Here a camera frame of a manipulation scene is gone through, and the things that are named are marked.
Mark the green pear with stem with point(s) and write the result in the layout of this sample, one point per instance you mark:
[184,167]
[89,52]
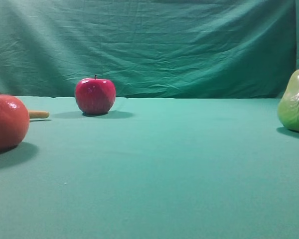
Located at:
[288,107]

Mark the green table cloth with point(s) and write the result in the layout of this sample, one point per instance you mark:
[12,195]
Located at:
[153,169]

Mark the red apple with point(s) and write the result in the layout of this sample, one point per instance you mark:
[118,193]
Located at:
[95,96]

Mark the green backdrop cloth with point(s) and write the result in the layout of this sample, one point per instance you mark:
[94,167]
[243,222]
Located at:
[149,48]

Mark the yellow banana tip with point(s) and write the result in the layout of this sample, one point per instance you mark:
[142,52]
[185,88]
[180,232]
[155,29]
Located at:
[38,114]

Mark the orange tangerine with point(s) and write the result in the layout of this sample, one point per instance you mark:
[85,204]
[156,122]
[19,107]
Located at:
[14,121]

